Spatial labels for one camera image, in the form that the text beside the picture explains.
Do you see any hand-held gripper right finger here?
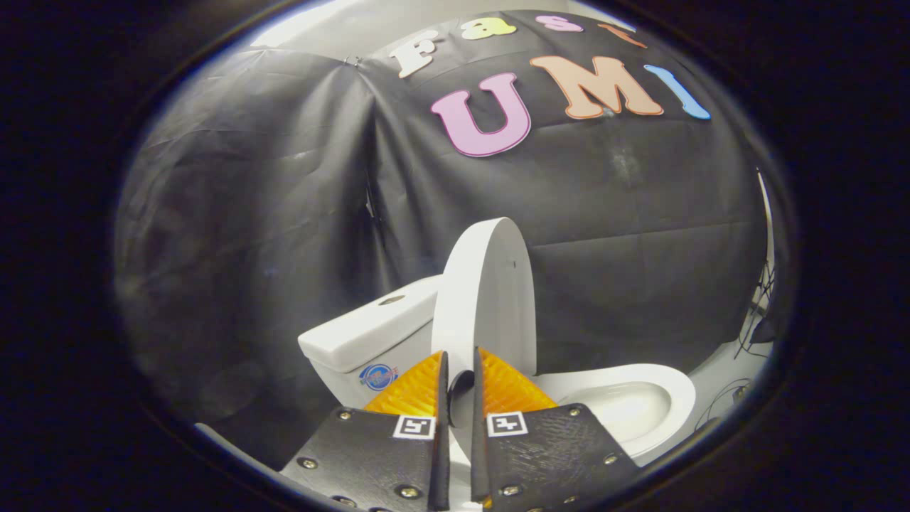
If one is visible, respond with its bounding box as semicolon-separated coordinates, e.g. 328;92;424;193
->
471;346;641;512

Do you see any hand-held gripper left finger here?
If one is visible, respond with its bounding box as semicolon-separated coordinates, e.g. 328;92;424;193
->
279;350;452;512

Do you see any grey lid pull tab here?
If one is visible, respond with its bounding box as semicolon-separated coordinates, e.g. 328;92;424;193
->
448;370;476;429

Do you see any white toilet lid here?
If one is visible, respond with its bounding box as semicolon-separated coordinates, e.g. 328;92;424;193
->
431;217;537;498

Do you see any white toilet bowl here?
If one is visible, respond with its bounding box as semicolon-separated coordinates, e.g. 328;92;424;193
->
569;383;673;443

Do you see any white toilet seat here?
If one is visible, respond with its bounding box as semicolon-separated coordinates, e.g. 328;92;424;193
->
530;363;697;468

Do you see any black backdrop cloth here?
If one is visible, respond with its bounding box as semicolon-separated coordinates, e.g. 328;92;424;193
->
114;9;777;471

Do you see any looped black cable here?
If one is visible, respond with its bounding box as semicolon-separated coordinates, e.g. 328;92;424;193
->
734;262;777;361

